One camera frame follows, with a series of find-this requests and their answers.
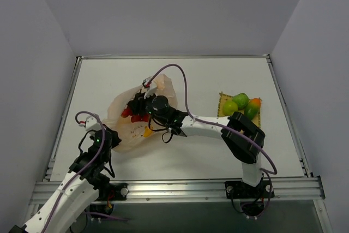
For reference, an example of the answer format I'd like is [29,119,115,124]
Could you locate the translucent banana print plastic bag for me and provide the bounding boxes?
[106,73,179,153]

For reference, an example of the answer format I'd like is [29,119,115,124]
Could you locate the red lychee bunch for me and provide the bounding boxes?
[121,107,150,123]

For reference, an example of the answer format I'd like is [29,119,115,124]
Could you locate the green fake pear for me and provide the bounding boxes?
[222,100,239,116]

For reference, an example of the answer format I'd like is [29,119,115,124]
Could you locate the orange green fake mango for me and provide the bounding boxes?
[244,98,261,120]

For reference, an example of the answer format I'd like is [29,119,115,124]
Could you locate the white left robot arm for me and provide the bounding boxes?
[9,126,122,232]

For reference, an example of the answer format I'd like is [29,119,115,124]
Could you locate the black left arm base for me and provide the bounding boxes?
[88,183,128,219]

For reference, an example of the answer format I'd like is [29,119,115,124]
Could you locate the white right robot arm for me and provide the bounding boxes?
[127,92,265,196]

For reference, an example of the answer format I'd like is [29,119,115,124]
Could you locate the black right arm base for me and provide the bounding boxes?
[224,179,275,220]

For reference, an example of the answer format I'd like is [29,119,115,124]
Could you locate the yellow bamboo mat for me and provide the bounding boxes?
[217,92,261,128]

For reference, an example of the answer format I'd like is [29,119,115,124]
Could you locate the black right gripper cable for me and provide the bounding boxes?
[148,115,182,144]

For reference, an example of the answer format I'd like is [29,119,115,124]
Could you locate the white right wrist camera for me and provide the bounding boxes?
[142,76,158,99]

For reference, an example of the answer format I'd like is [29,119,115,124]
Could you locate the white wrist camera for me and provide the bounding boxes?
[79,116,101,132]
[142,76,158,99]

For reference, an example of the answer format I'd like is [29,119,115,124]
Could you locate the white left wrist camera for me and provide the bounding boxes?
[79,116,101,132]

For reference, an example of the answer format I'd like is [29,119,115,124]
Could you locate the aluminium table frame rail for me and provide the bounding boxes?
[28,54,327,233]

